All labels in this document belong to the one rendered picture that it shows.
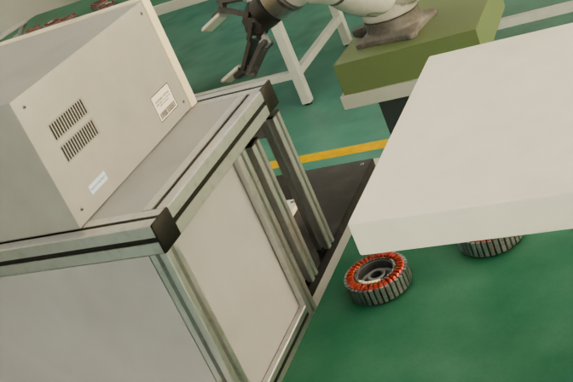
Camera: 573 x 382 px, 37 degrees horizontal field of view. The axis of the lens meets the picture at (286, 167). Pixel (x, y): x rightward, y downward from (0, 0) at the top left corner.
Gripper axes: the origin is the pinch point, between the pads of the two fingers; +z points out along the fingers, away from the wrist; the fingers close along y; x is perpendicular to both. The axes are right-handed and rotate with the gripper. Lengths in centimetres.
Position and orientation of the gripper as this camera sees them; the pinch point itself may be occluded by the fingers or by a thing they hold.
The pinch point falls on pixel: (218, 53)
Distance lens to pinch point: 200.1
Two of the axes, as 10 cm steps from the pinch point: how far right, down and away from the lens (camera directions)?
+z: -6.3, 4.3, 6.5
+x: -7.0, 0.6, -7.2
